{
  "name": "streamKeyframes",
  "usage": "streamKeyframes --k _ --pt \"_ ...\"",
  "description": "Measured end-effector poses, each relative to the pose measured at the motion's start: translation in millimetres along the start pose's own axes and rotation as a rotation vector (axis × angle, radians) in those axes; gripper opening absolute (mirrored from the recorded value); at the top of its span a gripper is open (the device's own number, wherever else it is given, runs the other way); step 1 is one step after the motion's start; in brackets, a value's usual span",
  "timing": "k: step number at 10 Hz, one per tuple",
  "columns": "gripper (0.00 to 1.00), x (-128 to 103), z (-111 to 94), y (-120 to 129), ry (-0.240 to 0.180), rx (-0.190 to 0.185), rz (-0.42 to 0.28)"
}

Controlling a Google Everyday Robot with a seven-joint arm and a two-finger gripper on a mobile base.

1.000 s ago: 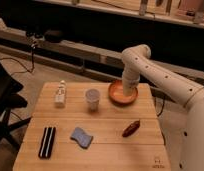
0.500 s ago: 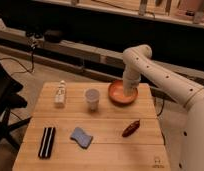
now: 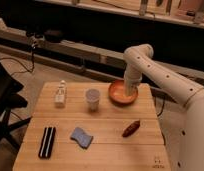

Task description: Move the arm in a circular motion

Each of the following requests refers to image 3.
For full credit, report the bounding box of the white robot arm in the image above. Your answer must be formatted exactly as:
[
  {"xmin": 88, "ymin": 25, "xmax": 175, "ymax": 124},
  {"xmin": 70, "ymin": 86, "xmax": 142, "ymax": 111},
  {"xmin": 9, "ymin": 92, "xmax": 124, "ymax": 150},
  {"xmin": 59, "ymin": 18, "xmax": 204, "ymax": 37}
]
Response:
[{"xmin": 123, "ymin": 44, "xmax": 204, "ymax": 171}]

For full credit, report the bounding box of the translucent plastic cup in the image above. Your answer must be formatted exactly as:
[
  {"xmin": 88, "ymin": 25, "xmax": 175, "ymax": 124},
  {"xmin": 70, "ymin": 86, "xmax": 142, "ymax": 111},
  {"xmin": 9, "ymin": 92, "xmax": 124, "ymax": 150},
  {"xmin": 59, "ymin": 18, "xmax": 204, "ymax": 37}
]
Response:
[{"xmin": 85, "ymin": 89, "xmax": 100, "ymax": 111}]

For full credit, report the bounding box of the orange wooden bowl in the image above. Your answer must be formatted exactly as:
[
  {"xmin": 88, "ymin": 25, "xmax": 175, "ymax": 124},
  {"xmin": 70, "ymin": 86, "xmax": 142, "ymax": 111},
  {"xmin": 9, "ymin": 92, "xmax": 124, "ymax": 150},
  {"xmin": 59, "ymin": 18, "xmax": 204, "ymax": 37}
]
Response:
[{"xmin": 108, "ymin": 80, "xmax": 138, "ymax": 105}]

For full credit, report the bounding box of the small white bottle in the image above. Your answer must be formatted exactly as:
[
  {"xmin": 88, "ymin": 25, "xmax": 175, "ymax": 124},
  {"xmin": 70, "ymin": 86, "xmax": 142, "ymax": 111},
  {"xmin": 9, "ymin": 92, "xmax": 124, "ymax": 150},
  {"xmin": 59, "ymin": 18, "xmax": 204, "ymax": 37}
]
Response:
[{"xmin": 54, "ymin": 80, "xmax": 66, "ymax": 107}]

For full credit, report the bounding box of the dark red chili pepper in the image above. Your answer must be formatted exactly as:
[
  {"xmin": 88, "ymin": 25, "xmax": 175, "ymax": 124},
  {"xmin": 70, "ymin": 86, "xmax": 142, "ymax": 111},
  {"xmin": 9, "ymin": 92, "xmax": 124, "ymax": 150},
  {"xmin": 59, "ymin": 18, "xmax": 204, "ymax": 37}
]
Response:
[{"xmin": 122, "ymin": 121, "xmax": 140, "ymax": 137}]

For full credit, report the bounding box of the blue sponge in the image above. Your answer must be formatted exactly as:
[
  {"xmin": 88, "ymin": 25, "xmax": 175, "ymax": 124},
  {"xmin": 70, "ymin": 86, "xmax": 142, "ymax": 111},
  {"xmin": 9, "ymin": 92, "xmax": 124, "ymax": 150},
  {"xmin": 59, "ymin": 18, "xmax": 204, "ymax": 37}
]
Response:
[{"xmin": 70, "ymin": 127, "xmax": 93, "ymax": 149}]

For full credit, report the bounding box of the black power adapter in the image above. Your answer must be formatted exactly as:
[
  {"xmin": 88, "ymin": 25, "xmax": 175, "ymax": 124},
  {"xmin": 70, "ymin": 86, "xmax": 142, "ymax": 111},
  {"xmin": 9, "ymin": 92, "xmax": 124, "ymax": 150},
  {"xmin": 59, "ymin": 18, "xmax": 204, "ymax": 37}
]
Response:
[{"xmin": 44, "ymin": 30, "xmax": 63, "ymax": 43}]

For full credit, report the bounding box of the black white striped block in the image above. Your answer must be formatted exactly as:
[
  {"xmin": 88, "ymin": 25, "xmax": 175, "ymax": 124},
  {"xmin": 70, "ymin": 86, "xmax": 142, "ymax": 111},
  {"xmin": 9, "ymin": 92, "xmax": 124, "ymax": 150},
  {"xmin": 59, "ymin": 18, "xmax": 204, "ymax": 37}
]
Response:
[{"xmin": 38, "ymin": 127, "xmax": 56, "ymax": 159}]

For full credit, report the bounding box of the black office chair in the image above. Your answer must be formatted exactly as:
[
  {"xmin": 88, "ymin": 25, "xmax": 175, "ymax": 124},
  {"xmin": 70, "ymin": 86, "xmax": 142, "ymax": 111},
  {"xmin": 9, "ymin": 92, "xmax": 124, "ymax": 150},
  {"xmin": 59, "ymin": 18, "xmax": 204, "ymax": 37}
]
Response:
[{"xmin": 0, "ymin": 62, "xmax": 31, "ymax": 150}]

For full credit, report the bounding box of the black cable on floor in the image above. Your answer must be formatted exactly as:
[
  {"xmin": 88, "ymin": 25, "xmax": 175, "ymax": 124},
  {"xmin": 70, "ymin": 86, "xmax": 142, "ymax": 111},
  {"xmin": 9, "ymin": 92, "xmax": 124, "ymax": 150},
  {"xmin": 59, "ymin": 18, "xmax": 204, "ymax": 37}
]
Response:
[{"xmin": 0, "ymin": 43, "xmax": 38, "ymax": 76}]

